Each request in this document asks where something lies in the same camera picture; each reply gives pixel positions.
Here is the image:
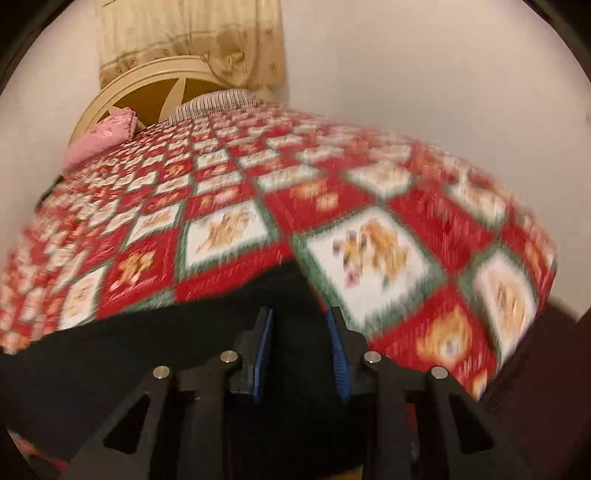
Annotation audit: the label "beige floral curtain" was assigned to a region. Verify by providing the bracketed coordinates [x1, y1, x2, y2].
[96, 0, 291, 104]

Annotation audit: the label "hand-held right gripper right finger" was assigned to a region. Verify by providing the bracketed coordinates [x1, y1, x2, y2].
[325, 307, 532, 480]

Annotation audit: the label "red checkered printed blanket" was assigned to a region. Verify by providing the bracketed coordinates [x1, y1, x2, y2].
[0, 104, 559, 402]

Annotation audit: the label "cream round headboard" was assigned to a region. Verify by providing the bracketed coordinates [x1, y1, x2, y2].
[69, 55, 234, 148]

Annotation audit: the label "black pants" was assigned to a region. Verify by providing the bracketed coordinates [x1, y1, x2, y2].
[0, 261, 370, 467]

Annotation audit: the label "striped pillow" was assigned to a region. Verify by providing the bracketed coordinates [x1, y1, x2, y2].
[166, 90, 257, 125]

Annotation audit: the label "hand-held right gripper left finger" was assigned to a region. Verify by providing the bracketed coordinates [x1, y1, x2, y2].
[58, 307, 276, 480]

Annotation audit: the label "pink pillow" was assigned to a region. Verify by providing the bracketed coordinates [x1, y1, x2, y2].
[62, 107, 139, 172]

